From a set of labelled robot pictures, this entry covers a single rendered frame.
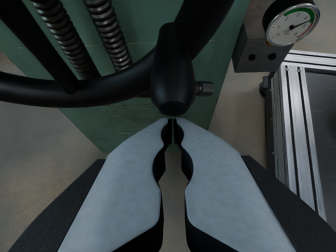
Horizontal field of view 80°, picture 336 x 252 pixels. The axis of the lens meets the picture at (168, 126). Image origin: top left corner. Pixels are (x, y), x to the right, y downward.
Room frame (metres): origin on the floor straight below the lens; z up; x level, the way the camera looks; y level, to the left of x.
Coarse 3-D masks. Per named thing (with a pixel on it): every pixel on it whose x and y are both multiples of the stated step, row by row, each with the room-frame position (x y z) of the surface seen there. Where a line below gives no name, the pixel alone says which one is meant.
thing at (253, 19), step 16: (256, 0) 0.35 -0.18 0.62; (272, 0) 0.34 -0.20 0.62; (256, 16) 0.30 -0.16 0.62; (240, 32) 0.29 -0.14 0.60; (256, 32) 0.27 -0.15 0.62; (240, 48) 0.27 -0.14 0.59; (256, 48) 0.25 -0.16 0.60; (272, 48) 0.25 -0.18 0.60; (288, 48) 0.25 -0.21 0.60; (240, 64) 0.25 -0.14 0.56; (256, 64) 0.25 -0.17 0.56; (272, 64) 0.25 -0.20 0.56
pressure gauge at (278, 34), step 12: (276, 0) 0.25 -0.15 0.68; (288, 0) 0.24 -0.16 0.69; (300, 0) 0.23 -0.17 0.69; (312, 0) 0.24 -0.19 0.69; (276, 12) 0.23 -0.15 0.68; (288, 12) 0.23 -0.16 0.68; (300, 12) 0.22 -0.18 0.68; (312, 12) 0.22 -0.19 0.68; (264, 24) 0.24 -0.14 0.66; (276, 24) 0.23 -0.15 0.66; (288, 24) 0.22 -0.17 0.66; (312, 24) 0.22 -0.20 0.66; (276, 36) 0.23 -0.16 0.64; (288, 36) 0.22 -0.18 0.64; (300, 36) 0.22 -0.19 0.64
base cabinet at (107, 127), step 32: (64, 0) 0.31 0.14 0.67; (128, 0) 0.30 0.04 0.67; (160, 0) 0.30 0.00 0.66; (0, 32) 0.32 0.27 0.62; (96, 32) 0.31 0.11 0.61; (128, 32) 0.30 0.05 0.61; (224, 32) 0.29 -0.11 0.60; (32, 64) 0.32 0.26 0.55; (96, 64) 0.30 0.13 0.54; (192, 64) 0.29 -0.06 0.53; (224, 64) 0.29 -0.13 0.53; (96, 128) 0.31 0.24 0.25; (128, 128) 0.30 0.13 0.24
